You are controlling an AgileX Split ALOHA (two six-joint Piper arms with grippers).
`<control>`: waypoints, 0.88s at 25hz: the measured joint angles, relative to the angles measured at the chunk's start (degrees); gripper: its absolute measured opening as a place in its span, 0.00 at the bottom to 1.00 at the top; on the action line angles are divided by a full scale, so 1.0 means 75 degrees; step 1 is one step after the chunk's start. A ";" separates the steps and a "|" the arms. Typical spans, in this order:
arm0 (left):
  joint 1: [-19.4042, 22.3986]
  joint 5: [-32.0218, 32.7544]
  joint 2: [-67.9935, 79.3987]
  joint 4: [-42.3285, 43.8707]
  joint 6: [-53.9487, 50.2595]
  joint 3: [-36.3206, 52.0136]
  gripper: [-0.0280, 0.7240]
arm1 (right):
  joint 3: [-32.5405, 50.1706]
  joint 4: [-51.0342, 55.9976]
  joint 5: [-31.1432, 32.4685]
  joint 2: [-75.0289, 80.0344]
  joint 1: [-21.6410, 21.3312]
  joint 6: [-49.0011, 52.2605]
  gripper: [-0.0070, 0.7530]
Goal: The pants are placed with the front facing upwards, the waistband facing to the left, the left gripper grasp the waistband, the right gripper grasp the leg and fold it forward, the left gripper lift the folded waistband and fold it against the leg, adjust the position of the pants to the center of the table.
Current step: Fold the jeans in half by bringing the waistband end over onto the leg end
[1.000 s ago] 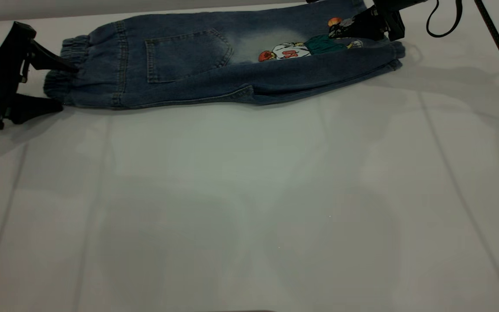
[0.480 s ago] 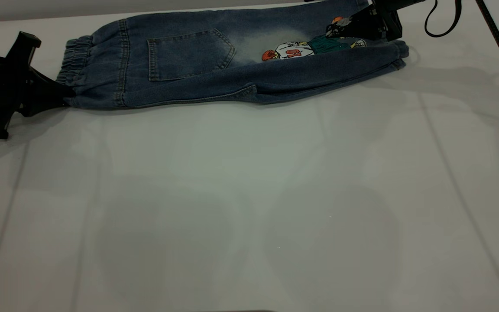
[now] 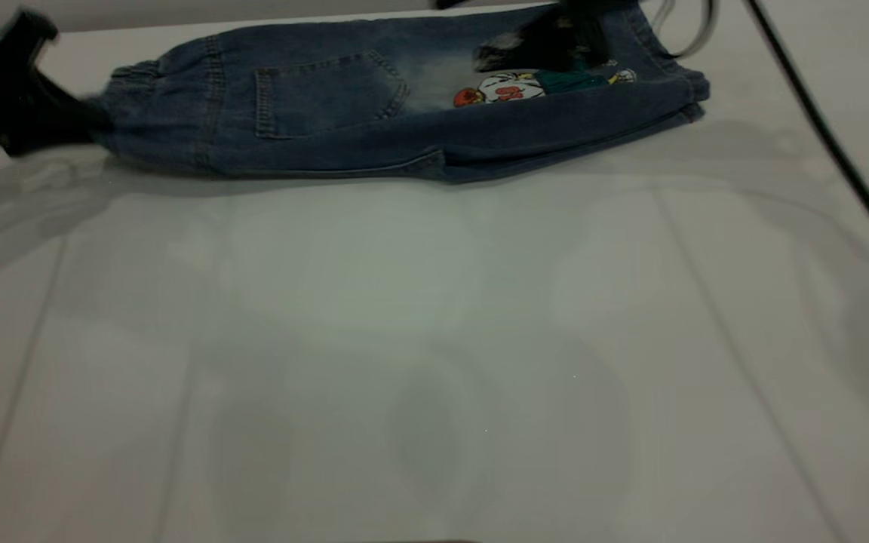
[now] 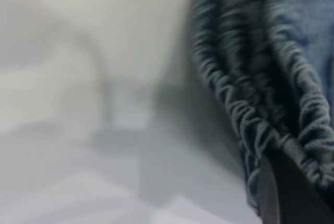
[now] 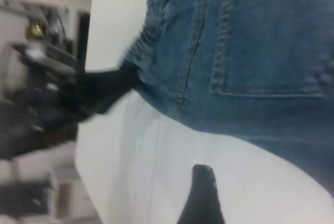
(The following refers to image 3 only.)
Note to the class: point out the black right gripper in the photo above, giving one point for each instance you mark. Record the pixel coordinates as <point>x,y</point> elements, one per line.
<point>593,15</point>

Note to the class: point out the blue denim pants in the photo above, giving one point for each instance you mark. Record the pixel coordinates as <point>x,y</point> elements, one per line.
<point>329,128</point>

